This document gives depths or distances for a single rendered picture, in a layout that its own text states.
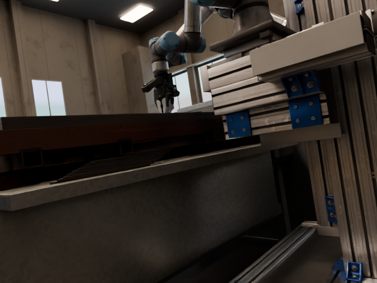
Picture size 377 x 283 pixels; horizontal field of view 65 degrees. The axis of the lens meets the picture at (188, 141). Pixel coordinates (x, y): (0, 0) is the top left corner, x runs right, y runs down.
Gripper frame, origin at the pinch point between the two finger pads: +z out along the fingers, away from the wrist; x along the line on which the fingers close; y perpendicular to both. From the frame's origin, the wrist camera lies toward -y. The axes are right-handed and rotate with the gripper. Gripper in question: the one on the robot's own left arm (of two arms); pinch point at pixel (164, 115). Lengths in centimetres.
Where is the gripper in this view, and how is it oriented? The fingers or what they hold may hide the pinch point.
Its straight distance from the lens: 134.8
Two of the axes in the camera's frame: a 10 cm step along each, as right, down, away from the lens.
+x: -7.2, 1.2, 6.8
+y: 6.8, -0.8, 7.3
